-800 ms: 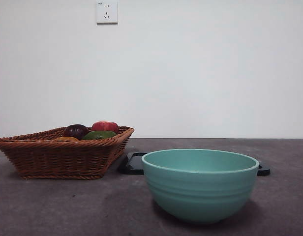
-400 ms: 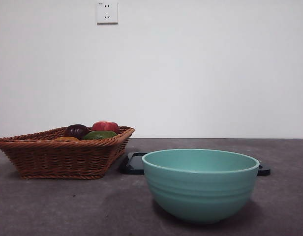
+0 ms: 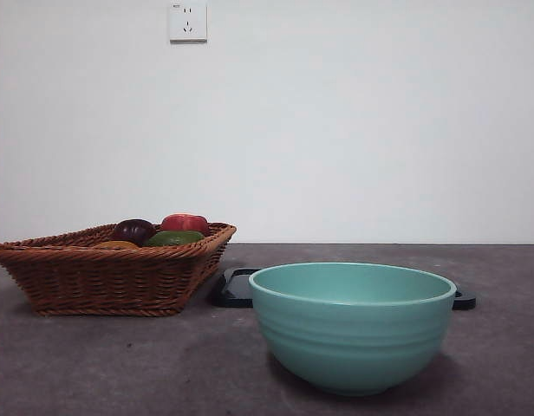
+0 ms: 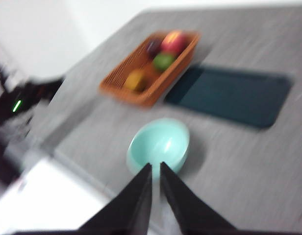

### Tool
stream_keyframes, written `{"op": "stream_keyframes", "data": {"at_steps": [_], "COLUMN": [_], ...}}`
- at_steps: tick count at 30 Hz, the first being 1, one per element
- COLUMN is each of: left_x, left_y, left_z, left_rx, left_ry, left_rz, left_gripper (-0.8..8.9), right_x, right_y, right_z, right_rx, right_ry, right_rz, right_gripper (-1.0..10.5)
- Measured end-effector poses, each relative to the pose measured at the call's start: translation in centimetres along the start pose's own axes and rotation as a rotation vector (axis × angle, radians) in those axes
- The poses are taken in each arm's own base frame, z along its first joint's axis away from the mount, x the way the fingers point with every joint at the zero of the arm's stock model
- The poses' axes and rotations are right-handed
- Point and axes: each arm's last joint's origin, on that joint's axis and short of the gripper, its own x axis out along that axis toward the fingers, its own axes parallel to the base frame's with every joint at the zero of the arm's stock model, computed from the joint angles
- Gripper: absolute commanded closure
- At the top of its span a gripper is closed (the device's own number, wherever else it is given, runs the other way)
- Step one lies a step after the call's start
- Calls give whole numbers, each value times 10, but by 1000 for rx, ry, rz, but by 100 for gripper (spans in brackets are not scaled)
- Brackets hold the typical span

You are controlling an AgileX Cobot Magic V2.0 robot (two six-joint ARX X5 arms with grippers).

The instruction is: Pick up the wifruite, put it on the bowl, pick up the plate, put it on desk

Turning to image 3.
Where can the orange-brown kiwifruit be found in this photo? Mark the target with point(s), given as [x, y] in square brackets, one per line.
[116, 244]

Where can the red apple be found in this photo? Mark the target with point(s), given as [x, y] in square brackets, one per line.
[184, 222]

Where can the brown wicker basket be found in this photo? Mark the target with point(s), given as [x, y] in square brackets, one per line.
[98, 281]

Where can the dark purple plum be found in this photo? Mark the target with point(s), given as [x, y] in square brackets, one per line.
[132, 229]

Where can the teal ribbed bowl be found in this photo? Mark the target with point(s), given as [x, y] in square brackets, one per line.
[353, 338]

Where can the white wall socket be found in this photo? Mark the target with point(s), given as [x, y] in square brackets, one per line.
[188, 21]

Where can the green avocado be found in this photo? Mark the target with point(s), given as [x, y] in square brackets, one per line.
[173, 238]

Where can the dark green rectangular tray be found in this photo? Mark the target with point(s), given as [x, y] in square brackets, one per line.
[234, 290]

